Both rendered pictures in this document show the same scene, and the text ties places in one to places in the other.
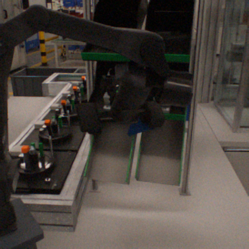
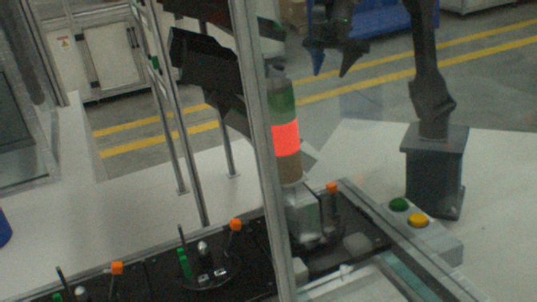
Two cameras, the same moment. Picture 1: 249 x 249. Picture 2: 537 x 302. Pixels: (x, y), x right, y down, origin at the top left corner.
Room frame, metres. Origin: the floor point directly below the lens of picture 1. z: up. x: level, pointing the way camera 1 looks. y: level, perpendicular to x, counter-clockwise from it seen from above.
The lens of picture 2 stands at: (1.23, 1.07, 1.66)
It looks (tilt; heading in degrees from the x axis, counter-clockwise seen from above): 28 degrees down; 249
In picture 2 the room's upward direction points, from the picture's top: 9 degrees counter-clockwise
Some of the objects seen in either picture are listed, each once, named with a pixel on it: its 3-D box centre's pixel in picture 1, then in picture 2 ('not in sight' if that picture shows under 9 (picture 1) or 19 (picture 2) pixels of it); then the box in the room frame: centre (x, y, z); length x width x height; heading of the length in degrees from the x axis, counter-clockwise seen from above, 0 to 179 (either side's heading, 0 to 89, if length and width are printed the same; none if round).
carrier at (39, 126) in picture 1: (54, 126); (204, 256); (1.09, 0.29, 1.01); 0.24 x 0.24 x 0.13; 87
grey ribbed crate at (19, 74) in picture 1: (47, 82); not in sight; (2.92, 0.81, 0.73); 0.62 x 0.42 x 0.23; 87
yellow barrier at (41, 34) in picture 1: (62, 37); not in sight; (9.22, 1.95, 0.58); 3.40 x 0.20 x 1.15; 173
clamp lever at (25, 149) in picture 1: (27, 155); not in sight; (0.79, 0.31, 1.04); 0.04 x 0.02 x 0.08; 177
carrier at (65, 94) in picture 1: (78, 93); not in sight; (1.58, 0.27, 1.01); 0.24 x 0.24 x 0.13; 87
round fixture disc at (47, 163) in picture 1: (34, 164); not in sight; (0.84, 0.31, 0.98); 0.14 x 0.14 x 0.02
